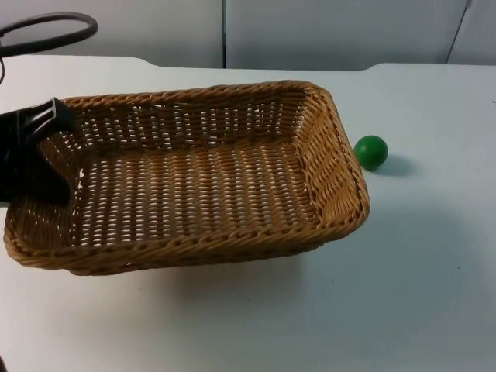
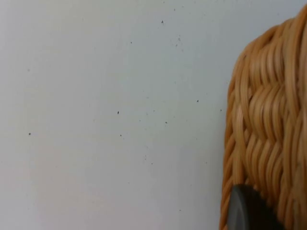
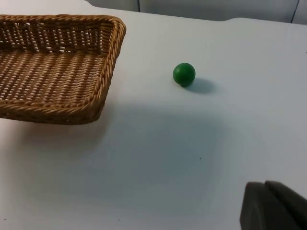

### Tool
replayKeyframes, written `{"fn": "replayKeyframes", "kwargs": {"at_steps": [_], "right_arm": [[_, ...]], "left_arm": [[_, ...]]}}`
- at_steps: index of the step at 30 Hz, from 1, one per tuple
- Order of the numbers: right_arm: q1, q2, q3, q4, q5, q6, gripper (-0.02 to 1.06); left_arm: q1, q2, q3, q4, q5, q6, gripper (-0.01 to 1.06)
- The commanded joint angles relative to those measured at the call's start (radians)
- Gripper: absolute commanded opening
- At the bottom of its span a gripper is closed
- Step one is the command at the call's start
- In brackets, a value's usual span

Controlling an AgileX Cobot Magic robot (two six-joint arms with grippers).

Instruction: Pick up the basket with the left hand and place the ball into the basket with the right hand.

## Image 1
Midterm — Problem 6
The pale brown wicker basket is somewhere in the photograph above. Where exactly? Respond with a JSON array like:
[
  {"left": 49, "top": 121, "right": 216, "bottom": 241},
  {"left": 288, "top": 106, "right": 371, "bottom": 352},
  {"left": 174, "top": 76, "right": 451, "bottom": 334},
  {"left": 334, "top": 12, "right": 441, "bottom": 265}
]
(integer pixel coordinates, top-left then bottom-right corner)
[{"left": 2, "top": 80, "right": 371, "bottom": 277}]

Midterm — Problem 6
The green ball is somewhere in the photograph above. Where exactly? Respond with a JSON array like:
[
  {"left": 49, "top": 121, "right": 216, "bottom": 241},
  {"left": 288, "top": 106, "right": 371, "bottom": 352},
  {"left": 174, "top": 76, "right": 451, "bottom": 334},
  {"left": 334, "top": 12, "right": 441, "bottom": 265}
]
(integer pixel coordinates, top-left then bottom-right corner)
[{"left": 353, "top": 134, "right": 389, "bottom": 172}]

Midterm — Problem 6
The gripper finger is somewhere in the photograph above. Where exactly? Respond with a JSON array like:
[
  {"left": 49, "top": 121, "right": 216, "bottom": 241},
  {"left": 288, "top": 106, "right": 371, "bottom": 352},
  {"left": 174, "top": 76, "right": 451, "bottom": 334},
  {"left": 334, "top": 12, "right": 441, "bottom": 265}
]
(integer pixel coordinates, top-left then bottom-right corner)
[
  {"left": 14, "top": 139, "right": 74, "bottom": 205},
  {"left": 36, "top": 97, "right": 81, "bottom": 140}
]

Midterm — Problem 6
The thick black cable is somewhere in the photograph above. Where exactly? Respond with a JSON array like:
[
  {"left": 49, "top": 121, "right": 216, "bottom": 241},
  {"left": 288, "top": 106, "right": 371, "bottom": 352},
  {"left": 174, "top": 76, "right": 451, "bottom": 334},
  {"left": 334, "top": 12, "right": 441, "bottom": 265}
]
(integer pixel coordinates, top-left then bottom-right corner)
[{"left": 0, "top": 12, "right": 98, "bottom": 56}]

